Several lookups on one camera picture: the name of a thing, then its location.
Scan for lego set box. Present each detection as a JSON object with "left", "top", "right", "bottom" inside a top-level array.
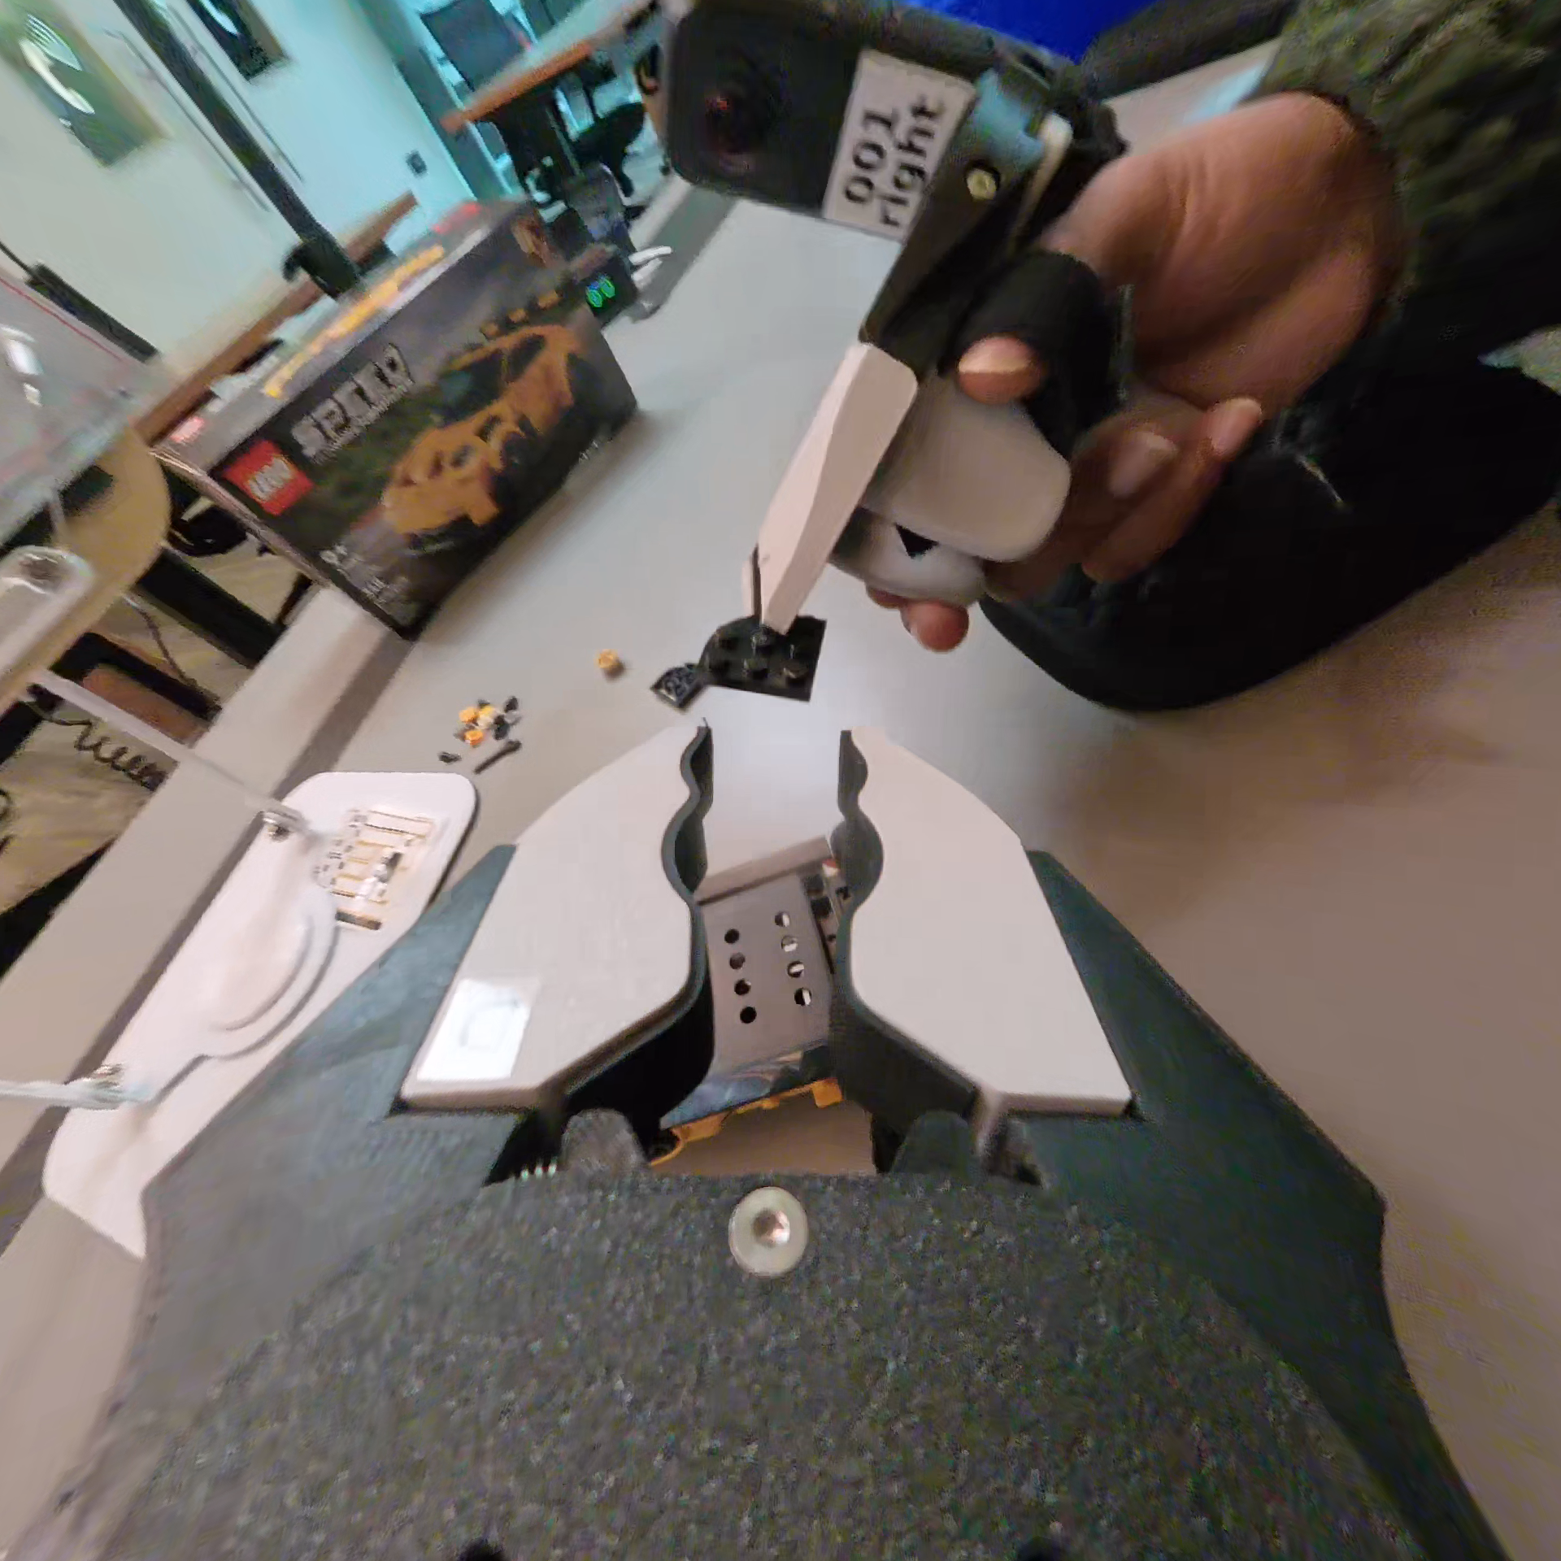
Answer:
[{"left": 171, "top": 201, "right": 639, "bottom": 640}]

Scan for yellow lego car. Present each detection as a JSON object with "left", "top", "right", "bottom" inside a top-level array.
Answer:
[{"left": 652, "top": 835, "right": 855, "bottom": 1160}]

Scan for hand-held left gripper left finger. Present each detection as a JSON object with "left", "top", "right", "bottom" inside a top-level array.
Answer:
[{"left": 400, "top": 725, "right": 717, "bottom": 1145}]

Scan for pile of small lego parts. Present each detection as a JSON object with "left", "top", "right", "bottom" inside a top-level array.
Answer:
[{"left": 437, "top": 696, "right": 524, "bottom": 766}]

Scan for person's right forearm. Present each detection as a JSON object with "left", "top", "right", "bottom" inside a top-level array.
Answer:
[{"left": 1080, "top": 0, "right": 1561, "bottom": 369}]

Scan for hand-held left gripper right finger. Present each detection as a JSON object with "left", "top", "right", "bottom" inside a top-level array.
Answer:
[{"left": 833, "top": 729, "right": 1135, "bottom": 1164}]

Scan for white desk stand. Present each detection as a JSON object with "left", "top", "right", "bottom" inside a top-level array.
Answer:
[{"left": 0, "top": 274, "right": 479, "bottom": 1259}]

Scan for black coiled cable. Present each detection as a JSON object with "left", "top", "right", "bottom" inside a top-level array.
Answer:
[{"left": 48, "top": 701, "right": 175, "bottom": 794}]

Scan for black light stand pole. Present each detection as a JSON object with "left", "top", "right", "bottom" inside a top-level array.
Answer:
[{"left": 115, "top": 0, "right": 361, "bottom": 300}]

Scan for black padded wrist rest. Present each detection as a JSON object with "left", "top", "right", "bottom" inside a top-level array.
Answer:
[{"left": 979, "top": 354, "right": 1561, "bottom": 712}]

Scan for black office chair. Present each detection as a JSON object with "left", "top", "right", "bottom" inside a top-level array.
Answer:
[{"left": 530, "top": 55, "right": 650, "bottom": 240}]

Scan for lego sticker sheet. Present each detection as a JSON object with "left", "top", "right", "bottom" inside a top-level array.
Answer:
[{"left": 310, "top": 805, "right": 440, "bottom": 932}]

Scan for black device green lights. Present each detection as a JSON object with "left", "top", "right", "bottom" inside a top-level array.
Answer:
[{"left": 572, "top": 250, "right": 637, "bottom": 326}]

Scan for dark studded lego plate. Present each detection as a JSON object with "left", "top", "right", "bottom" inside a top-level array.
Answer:
[{"left": 697, "top": 614, "right": 829, "bottom": 705}]

